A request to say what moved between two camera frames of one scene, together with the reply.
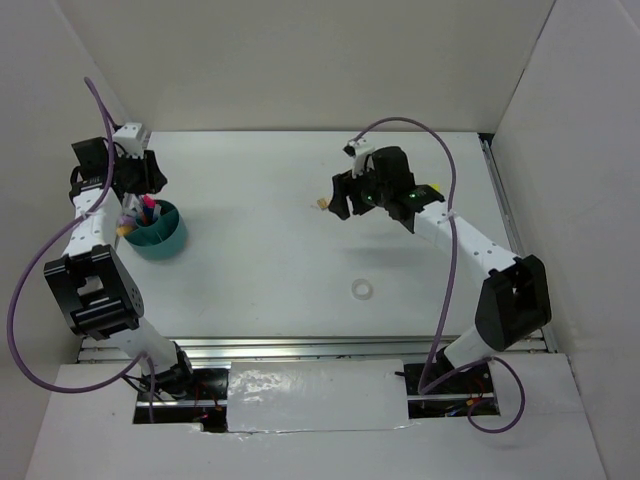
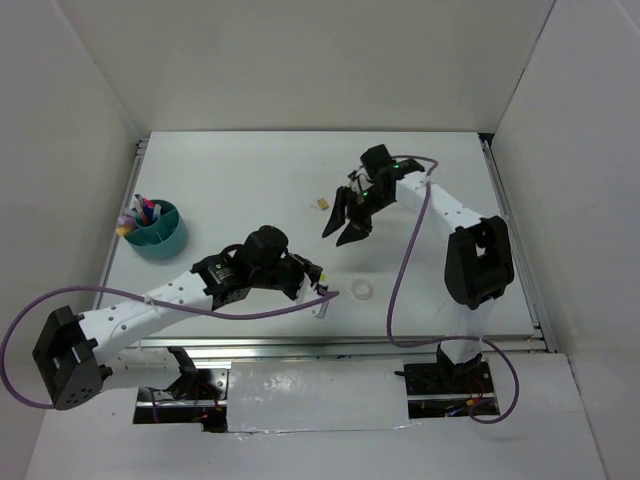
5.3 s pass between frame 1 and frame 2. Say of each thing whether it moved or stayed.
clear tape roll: stayed
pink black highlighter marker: stayed
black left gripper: moved
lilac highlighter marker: stayed
